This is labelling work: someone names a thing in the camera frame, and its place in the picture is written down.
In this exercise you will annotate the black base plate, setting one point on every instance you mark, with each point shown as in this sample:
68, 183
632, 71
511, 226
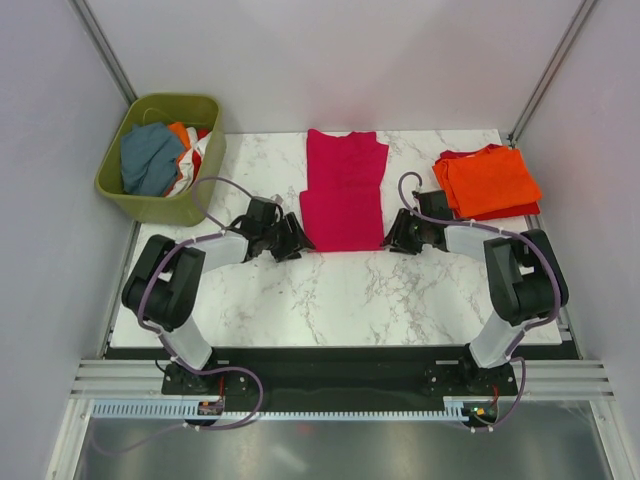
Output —
335, 380

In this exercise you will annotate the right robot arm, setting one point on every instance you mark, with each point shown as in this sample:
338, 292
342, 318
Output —
525, 282

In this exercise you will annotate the white slotted cable duct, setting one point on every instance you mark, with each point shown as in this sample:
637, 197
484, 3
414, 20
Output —
452, 411

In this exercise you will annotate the left aluminium frame post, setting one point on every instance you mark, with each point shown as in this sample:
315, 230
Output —
99, 40

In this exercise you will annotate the grey blue t shirt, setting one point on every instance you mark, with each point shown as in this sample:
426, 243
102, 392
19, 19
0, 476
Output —
148, 159

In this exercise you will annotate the folded orange t shirt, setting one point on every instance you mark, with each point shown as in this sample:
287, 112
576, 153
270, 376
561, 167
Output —
485, 182

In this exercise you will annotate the magenta t shirt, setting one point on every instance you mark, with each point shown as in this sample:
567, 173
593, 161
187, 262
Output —
341, 207

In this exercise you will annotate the right aluminium frame post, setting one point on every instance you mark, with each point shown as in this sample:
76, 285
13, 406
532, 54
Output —
560, 54

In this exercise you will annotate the folded red t shirt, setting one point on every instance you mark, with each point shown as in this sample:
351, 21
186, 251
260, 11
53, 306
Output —
520, 210

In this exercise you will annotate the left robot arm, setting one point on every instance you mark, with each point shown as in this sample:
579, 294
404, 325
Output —
162, 287

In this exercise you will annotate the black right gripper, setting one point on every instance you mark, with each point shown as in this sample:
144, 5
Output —
396, 237

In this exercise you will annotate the aluminium frame post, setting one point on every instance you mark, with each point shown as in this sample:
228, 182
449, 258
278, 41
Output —
99, 40
560, 54

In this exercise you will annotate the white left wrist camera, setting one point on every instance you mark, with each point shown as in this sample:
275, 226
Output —
277, 199

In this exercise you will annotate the olive green plastic bin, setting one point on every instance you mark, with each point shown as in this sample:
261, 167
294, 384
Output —
184, 209

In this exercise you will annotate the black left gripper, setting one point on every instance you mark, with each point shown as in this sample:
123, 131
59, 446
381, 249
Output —
291, 252

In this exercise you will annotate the aluminium rail profile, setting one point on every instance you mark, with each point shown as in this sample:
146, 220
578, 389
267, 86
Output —
545, 380

